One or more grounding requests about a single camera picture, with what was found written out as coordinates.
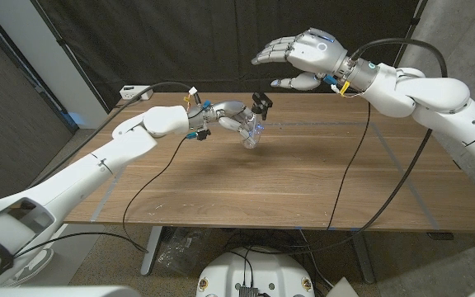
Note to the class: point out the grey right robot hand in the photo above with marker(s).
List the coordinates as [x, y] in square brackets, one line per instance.
[320, 51]

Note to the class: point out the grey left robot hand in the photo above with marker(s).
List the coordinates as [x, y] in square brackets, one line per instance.
[229, 111]

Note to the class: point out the clear plastic spray bottle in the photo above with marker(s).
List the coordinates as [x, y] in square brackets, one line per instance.
[250, 140]

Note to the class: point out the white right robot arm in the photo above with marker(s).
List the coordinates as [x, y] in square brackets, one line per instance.
[435, 99]

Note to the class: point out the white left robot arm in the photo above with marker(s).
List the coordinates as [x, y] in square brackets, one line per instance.
[97, 169]

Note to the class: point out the black backdrop curtain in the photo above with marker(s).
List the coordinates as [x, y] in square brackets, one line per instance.
[180, 41]

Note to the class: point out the black backdrop stand pole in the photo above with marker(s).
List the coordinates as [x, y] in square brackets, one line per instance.
[70, 53]
[415, 22]

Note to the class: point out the white power strip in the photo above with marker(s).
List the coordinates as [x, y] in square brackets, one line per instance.
[128, 91]

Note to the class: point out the clear plastic bag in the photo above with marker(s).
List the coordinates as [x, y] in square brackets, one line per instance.
[180, 247]

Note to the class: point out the grey table leg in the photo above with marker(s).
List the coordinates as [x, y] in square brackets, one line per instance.
[363, 260]
[151, 251]

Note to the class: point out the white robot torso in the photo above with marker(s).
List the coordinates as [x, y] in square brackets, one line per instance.
[221, 276]

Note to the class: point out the white angular block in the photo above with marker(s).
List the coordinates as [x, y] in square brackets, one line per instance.
[342, 288]

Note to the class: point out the black flat floor plate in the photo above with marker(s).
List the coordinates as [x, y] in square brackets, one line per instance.
[440, 236]

